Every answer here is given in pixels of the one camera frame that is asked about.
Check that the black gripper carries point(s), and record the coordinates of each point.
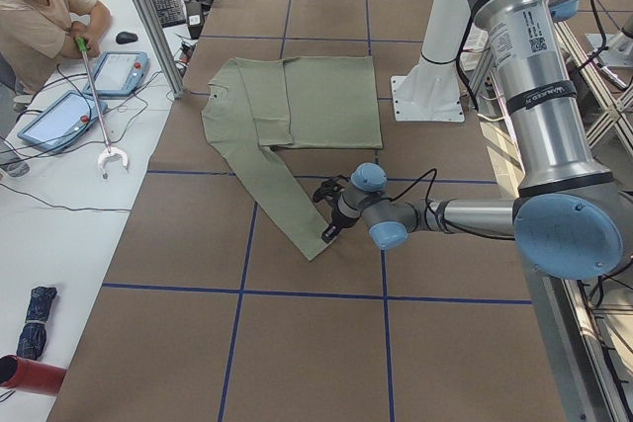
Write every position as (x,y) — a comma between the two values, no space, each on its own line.
(338,218)

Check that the olive green long-sleeve shirt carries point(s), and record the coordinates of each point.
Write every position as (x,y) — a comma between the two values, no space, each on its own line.
(322,102)

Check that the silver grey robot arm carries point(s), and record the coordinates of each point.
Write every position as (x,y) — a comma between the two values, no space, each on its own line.
(569,219)

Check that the black power adapter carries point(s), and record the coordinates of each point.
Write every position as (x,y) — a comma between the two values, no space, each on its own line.
(195,18)

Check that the black keyboard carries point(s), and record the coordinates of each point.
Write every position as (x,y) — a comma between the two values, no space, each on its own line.
(170,13)

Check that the black computer mouse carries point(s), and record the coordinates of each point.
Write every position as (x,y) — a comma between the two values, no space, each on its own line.
(126,37)

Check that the far blue teach pendant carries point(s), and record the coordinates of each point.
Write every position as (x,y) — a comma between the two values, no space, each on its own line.
(117,74)

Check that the blue teach pendant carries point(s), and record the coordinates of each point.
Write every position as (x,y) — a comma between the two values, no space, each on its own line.
(117,74)
(61,123)

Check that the man in beige shirt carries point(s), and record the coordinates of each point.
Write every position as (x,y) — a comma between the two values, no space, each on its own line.
(37,35)

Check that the near blue teach pendant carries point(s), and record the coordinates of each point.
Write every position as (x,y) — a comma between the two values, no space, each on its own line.
(61,123)

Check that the folded dark plaid umbrella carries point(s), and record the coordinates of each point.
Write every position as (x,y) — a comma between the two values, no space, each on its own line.
(32,340)

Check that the red cylinder tube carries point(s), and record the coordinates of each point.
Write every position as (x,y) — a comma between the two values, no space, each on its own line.
(31,376)

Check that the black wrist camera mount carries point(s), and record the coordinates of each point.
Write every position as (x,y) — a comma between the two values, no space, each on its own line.
(329,189)

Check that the grey aluminium frame post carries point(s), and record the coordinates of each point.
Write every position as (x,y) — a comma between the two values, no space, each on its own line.
(160,46)

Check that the green handled reacher grabber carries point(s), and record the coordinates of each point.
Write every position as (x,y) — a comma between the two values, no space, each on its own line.
(111,152)

